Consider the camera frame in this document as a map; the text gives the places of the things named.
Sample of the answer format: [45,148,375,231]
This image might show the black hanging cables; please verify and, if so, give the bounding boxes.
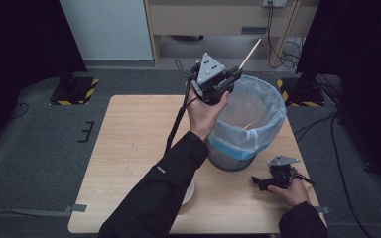
[266,1,304,69]

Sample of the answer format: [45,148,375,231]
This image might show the black floor cable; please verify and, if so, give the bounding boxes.
[9,101,31,121]
[293,111,375,238]

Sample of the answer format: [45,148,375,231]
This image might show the trash bin with clear bag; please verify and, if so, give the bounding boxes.
[205,74,288,173]

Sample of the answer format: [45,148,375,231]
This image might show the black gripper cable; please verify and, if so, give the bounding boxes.
[293,172,316,187]
[164,63,202,156]

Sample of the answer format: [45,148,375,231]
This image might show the person's left hand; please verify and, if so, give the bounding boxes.
[185,81,231,142]

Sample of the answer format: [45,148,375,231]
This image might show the white power socket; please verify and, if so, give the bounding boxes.
[261,0,288,9]

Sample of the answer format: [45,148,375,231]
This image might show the person's right hand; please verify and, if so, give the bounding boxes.
[267,178,312,208]

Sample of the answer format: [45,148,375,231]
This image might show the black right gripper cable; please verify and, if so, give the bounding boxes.
[293,172,316,187]

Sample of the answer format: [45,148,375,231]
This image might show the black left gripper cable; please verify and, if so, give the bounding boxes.
[164,63,202,156]

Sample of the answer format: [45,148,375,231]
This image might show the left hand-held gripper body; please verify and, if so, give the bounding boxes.
[190,52,237,107]

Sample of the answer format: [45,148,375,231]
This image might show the striped black stand base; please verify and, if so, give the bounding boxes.
[49,75,100,107]
[275,76,327,108]

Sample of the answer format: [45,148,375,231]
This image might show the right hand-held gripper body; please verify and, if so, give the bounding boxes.
[266,154,301,191]

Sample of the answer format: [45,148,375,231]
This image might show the white board panel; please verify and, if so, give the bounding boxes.
[59,0,155,61]

